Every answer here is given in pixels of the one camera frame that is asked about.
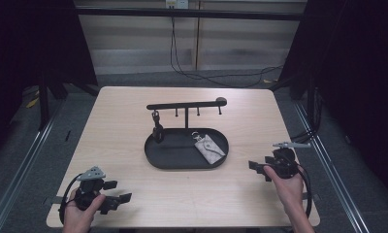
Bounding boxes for white wall outlet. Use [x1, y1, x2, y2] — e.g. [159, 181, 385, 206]
[164, 0, 190, 10]

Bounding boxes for metal floor rail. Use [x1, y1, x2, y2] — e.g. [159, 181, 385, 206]
[293, 100, 372, 233]
[0, 96, 64, 233]

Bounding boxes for person's right hand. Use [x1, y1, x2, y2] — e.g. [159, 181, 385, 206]
[263, 165, 307, 216]

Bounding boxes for black key stand with tray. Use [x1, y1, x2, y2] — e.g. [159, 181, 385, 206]
[144, 96, 230, 171]

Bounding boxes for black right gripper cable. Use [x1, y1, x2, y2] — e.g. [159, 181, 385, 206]
[297, 164, 314, 219]

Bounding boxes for black horizontal frame bar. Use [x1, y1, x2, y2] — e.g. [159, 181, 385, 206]
[75, 7, 304, 22]

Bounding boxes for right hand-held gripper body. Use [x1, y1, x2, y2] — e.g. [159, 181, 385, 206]
[264, 141, 312, 180]

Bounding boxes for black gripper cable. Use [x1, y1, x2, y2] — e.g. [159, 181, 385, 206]
[58, 173, 83, 225]
[297, 164, 314, 219]

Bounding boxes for person's left hand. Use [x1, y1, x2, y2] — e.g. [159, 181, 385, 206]
[62, 188, 107, 229]

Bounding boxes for black key fob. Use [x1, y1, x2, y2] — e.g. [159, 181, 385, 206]
[151, 110, 166, 145]

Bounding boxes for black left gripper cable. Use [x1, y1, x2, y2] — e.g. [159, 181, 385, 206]
[58, 173, 83, 225]

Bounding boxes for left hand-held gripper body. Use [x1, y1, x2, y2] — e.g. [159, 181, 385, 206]
[73, 166, 107, 212]

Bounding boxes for black metal stand leg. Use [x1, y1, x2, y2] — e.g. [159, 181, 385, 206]
[37, 76, 51, 132]

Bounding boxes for black curtain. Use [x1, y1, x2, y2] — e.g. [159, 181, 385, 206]
[0, 0, 99, 153]
[277, 0, 388, 208]

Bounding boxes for grey patterned key pouch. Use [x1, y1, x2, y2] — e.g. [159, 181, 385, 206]
[191, 130, 227, 165]

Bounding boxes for black floor cable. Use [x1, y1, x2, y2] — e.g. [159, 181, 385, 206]
[169, 17, 284, 89]

